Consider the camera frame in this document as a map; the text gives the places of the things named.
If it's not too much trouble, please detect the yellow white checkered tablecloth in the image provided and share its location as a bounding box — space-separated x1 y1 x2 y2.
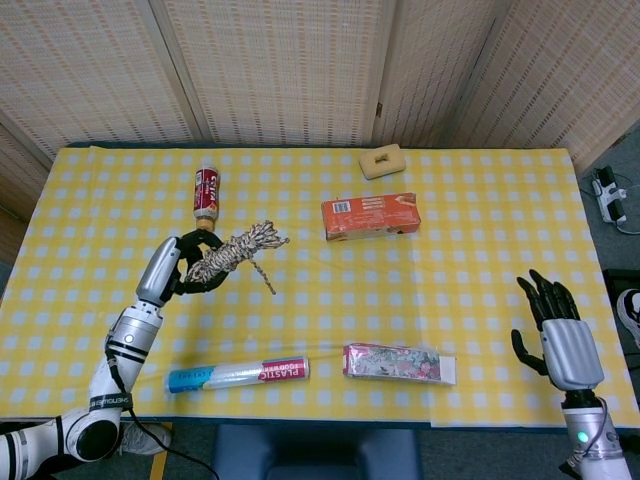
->
0 144 626 429

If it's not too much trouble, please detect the orange cardboard snack box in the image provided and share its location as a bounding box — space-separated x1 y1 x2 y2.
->
320 192 422 243

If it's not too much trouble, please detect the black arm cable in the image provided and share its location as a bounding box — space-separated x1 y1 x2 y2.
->
103 334 221 480

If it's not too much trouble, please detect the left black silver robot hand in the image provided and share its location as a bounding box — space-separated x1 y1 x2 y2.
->
135 228 226 307

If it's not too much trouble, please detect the red seasoning bottle yellow cap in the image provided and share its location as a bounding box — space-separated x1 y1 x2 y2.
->
194 167 222 232

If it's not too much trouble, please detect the white power strip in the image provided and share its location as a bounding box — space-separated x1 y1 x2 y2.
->
592 168 632 225

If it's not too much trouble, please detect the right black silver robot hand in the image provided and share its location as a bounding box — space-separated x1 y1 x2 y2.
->
510 269 606 392

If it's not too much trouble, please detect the yellow sponge with hole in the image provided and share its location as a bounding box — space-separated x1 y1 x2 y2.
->
359 142 405 181

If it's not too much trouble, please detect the speckled braided rope bundle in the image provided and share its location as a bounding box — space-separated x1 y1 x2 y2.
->
185 220 291 296

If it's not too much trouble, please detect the woven folding screen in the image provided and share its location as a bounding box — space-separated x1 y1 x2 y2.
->
0 0 640 221

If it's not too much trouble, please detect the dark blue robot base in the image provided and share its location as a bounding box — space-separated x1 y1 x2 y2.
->
212 424 424 480

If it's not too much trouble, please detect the white sneaker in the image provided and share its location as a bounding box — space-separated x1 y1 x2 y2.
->
118 422 173 456

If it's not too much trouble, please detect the plastic food wrap roll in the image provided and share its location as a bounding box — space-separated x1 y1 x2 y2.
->
162 355 311 396

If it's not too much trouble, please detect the floral print carton box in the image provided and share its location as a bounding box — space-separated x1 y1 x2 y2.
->
342 342 458 387

